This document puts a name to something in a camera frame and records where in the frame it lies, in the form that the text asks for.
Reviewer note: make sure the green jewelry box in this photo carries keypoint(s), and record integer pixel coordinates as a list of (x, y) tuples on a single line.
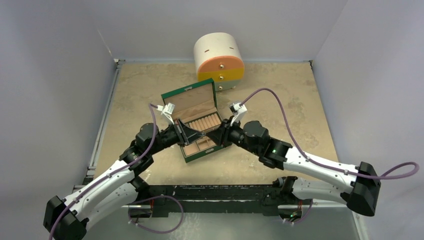
[(196, 105)]

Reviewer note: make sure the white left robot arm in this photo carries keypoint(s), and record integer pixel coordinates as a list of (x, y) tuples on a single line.
[(69, 218)]

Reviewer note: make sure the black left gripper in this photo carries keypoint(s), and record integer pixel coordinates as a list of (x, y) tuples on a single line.
[(185, 135)]

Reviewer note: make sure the round pastel drawer cabinet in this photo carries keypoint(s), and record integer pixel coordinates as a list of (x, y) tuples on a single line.
[(217, 57)]

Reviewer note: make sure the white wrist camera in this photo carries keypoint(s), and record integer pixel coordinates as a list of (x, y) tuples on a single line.
[(166, 112), (238, 110)]

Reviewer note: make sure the aluminium frame rail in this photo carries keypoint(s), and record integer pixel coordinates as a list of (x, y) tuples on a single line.
[(93, 162)]

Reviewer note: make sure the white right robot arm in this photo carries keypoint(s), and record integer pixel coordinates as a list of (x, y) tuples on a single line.
[(356, 186)]

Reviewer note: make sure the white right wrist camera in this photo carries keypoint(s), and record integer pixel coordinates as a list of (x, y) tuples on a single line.
[(238, 110)]

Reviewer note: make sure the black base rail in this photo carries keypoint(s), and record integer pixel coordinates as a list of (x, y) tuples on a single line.
[(275, 199)]

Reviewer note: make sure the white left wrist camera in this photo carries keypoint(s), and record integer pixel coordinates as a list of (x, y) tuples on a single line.
[(166, 112)]

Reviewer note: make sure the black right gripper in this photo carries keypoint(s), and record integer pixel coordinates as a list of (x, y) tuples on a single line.
[(224, 129)]

